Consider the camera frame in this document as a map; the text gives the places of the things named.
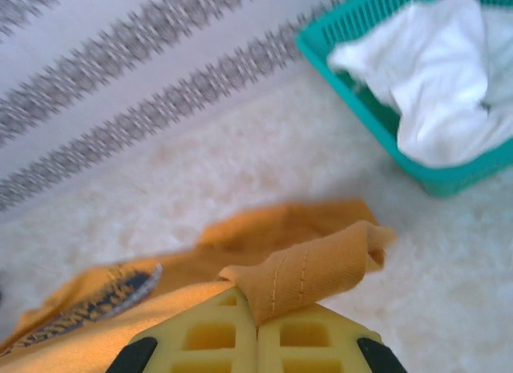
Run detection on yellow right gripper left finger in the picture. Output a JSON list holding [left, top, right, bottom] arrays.
[[106, 286, 257, 373]]

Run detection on white t-shirt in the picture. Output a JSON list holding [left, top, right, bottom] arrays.
[[326, 0, 513, 168]]

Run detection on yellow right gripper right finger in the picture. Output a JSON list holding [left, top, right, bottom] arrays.
[[256, 300, 408, 373]]

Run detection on teal plastic basket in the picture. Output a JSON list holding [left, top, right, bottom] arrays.
[[294, 0, 513, 200]]

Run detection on yellow printed t-shirt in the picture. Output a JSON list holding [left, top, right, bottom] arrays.
[[0, 198, 398, 373]]

